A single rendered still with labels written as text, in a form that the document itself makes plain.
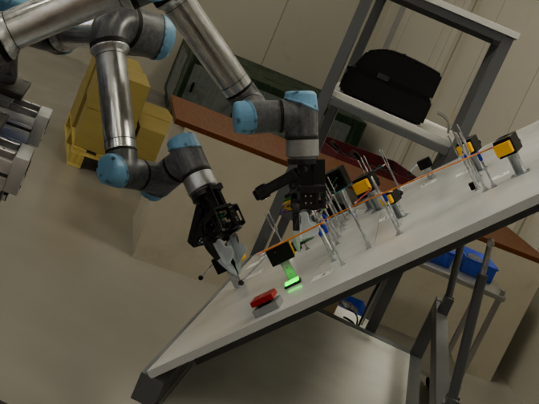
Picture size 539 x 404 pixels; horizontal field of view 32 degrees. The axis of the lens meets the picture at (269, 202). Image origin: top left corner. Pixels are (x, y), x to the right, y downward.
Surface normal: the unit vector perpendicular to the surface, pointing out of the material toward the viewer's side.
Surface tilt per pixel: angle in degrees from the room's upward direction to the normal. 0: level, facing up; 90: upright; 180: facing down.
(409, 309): 90
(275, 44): 90
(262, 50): 90
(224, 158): 90
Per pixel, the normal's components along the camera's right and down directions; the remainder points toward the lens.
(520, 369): -0.91, -0.34
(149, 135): 0.22, 0.31
